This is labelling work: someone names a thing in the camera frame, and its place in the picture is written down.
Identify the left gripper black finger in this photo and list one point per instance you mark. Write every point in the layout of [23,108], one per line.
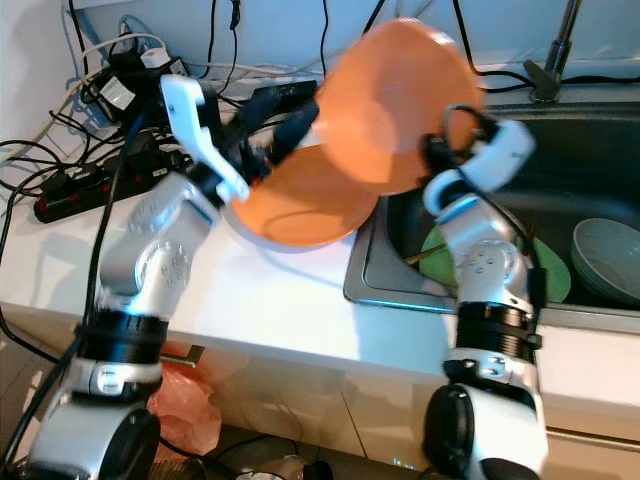
[295,130]
[265,105]

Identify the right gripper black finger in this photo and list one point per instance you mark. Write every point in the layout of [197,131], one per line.
[436,152]

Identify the orange plastic bowl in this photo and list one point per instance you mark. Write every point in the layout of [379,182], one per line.
[390,105]

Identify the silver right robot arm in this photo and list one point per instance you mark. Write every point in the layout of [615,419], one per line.
[490,270]

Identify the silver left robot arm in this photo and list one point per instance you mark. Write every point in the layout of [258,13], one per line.
[160,265]

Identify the white kitchen cabinet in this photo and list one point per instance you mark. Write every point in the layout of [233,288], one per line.
[340,400]

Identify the black power adapter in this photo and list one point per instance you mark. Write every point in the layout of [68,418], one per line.
[302,90]

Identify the green plate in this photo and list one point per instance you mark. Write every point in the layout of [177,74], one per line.
[435,268]

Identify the dark metal faucet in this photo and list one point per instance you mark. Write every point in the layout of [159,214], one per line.
[548,78]

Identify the stainless steel sink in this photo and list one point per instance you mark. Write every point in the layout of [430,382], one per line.
[590,160]

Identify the black power strip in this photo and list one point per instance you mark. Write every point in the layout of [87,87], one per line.
[80,195]

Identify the grey bowl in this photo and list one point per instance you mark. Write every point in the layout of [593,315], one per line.
[605,262]

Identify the orange plastic bag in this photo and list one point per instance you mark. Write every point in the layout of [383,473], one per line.
[180,405]

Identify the grey robot foot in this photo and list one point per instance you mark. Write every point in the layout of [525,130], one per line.
[272,468]

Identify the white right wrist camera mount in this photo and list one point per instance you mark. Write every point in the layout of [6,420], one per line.
[505,155]

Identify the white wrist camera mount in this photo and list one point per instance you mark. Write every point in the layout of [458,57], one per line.
[505,155]
[185,105]

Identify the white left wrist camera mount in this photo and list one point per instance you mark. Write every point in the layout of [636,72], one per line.
[185,105]

